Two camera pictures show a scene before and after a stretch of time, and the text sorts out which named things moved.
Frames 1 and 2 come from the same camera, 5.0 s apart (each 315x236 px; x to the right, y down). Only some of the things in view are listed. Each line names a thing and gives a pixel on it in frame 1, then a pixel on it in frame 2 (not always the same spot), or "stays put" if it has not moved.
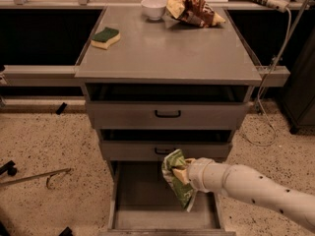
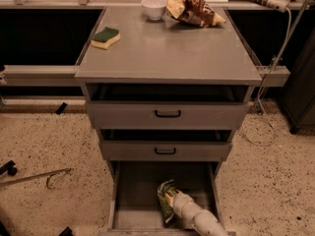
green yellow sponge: x=105 y=38 stays put
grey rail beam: x=39 y=76 stays put
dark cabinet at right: x=298 y=99 stays put
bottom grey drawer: x=141 y=204 stays put
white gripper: x=198 y=173 to x=182 y=203
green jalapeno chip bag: x=182 y=190 to x=167 y=211
